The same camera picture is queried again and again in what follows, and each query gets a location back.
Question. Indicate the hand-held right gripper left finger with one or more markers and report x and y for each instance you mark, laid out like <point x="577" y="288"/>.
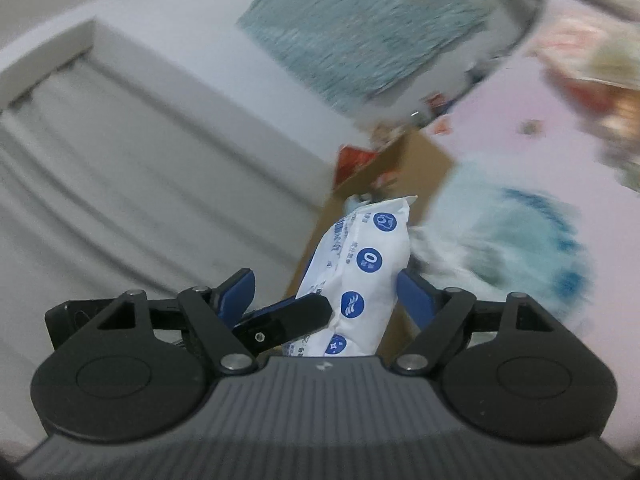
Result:
<point x="237" y="292"/>

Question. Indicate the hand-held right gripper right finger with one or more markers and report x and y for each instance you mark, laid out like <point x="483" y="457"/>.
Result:
<point x="417" y="300"/>

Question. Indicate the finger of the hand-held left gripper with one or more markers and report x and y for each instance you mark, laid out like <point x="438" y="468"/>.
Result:
<point x="280" y="325"/>
<point x="62" y="317"/>

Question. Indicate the white pack with blue circles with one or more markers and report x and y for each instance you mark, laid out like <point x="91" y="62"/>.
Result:
<point x="350" y="270"/>

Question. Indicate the brown cardboard box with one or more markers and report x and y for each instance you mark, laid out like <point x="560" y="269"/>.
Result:
<point x="410" y="170"/>

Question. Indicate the white plastic bag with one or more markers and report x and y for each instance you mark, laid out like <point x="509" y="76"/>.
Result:
<point x="450" y="260"/>

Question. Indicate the red bag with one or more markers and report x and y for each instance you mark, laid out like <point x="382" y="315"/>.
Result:
<point x="350" y="160"/>

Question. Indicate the white curtain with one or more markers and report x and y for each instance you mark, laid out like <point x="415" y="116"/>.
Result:
<point x="125" y="160"/>

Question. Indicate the pink printed mat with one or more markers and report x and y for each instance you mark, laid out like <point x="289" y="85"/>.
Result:
<point x="500" y="125"/>

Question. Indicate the pink wet wipes pack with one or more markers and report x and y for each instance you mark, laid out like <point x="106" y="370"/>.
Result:
<point x="585" y="85"/>

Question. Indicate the floral cloth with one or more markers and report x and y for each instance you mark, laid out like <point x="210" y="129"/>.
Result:
<point x="360" y="20"/>

